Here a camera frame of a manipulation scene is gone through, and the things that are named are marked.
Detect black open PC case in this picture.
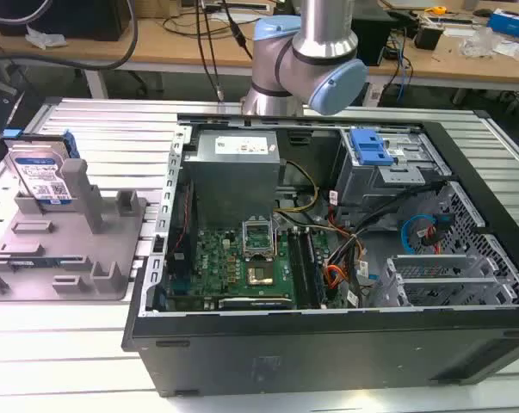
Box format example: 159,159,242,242
120,112,519,399

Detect blue hanging cable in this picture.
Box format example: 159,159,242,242
395,40,414,104

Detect clear plastic bag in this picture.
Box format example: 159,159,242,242
24,23,67,49

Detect black hanging cable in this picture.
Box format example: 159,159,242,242
196,0,226,102

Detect CPU socket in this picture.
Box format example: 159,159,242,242
240,219,280,262

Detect grey metal disk bay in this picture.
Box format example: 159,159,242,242
334,127,454,216

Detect black RAM slot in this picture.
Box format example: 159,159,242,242
287,226,312,309
300,226,328,308

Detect grey power supply unit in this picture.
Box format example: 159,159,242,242
182,128,282,227

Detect yellow black power wires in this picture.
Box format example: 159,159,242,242
274,159,320,213

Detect blue white box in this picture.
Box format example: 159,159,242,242
486,9,519,40

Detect black box on desk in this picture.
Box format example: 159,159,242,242
414,23,446,51

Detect RAM stick in rack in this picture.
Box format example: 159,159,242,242
7,256,66,270

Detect silver metal drive cage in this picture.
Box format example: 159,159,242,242
370,253,519,309

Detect blue drive bay latch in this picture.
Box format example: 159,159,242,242
349,127,396,165

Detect grey parts rack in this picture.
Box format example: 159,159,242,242
0,157,151,302

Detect hard disk in blue carrier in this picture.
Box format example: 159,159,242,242
3,128,79,205

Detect graphics card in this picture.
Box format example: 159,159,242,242
218,295,294,311

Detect orange red wire bundle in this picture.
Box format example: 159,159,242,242
322,221,370,290

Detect green motherboard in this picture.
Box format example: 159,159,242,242
166,221,331,310

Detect blue SATA wire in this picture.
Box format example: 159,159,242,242
400,212,452,255

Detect wooden desk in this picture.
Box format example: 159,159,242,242
0,0,519,83

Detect grey thick cable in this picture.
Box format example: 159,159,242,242
0,0,139,72

